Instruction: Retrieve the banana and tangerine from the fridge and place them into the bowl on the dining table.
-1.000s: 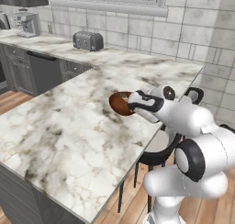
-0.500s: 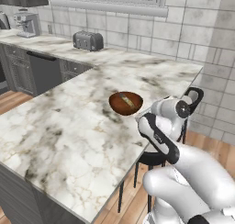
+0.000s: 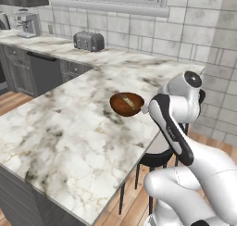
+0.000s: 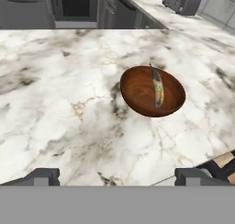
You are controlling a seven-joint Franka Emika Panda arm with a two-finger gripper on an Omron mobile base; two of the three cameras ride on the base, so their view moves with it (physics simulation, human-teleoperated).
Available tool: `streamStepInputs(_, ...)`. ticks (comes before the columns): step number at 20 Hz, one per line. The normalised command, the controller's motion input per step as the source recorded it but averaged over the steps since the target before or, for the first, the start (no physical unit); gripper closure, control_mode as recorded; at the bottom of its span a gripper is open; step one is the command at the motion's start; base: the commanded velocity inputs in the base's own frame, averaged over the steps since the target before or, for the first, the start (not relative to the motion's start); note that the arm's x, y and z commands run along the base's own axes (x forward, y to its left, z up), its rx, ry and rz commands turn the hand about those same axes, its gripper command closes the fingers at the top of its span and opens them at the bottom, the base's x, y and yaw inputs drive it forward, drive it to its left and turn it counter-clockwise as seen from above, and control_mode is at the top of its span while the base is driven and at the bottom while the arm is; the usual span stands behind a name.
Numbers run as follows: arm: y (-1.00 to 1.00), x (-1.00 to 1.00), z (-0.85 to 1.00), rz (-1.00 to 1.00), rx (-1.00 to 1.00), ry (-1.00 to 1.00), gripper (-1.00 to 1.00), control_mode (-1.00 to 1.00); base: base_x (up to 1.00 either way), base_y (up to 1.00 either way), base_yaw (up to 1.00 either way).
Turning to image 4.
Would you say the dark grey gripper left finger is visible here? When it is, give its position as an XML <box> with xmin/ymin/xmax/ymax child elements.
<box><xmin>2</xmin><ymin>168</ymin><xmax>61</xmax><ymax>186</ymax></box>

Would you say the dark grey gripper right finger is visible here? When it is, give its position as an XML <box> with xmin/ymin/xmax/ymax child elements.
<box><xmin>173</xmin><ymin>167</ymin><xmax>231</xmax><ymax>186</ymax></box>

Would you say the yellow spotted banana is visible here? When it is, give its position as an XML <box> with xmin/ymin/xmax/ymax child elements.
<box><xmin>149</xmin><ymin>62</ymin><xmax>165</xmax><ymax>109</ymax></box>

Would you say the brown wooden bowl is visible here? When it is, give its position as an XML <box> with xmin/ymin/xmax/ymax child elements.
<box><xmin>119</xmin><ymin>65</ymin><xmax>186</xmax><ymax>118</ymax></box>

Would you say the grey kitchen cupboard run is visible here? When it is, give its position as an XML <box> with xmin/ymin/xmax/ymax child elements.
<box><xmin>0</xmin><ymin>0</ymin><xmax>169</xmax><ymax>30</ymax></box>

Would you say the grey toaster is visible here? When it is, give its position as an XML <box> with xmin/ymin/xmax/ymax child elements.
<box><xmin>162</xmin><ymin>0</ymin><xmax>203</xmax><ymax>17</ymax></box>

